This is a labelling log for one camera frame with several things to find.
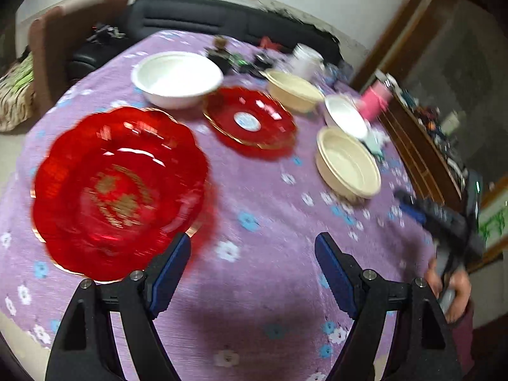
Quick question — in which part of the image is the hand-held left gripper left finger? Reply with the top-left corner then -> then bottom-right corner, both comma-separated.
44,232 -> 192,381

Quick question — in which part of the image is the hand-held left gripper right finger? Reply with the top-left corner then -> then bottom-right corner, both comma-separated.
314,232 -> 463,381

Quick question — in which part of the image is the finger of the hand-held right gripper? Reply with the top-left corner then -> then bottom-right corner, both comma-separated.
394,190 -> 430,224

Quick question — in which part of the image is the cream plastic bowl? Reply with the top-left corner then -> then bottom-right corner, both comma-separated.
264,69 -> 326,114
315,127 -> 382,201

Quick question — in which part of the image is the large red scalloped plate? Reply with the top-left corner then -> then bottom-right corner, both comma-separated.
31,106 -> 217,284

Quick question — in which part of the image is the small white foam bowl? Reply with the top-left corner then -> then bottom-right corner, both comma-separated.
323,95 -> 370,140

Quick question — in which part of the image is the small red gold-rimmed plate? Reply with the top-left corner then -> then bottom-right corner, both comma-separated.
202,86 -> 298,151

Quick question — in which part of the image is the large white foam bowl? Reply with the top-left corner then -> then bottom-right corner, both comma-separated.
131,51 -> 225,110

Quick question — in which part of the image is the person's right hand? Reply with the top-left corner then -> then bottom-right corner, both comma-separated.
426,257 -> 473,324

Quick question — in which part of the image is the white glove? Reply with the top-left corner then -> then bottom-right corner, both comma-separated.
365,127 -> 387,160

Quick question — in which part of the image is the wooden cabinet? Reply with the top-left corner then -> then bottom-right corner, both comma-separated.
349,0 -> 508,274

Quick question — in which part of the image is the pink cup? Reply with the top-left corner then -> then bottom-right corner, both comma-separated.
359,83 -> 393,122

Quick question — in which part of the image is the purple floral tablecloth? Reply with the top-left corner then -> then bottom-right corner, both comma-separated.
0,30 -> 441,381

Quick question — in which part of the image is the white plastic bucket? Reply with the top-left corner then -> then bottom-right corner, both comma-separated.
288,43 -> 324,80

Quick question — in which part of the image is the small black device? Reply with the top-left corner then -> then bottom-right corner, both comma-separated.
254,51 -> 275,73

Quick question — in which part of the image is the dark jar with wooden lid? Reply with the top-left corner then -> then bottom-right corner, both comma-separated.
206,36 -> 233,74

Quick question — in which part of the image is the patterned beige blanket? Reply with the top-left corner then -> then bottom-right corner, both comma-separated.
0,53 -> 36,132

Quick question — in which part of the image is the green cloth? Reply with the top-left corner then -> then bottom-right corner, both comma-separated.
11,53 -> 35,88

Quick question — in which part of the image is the brown armchair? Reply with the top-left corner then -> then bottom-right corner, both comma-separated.
29,0 -> 130,116

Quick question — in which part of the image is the black leather sofa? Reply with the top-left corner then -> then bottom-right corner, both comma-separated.
71,0 -> 342,84

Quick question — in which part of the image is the black camera gear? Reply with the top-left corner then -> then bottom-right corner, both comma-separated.
87,24 -> 125,44

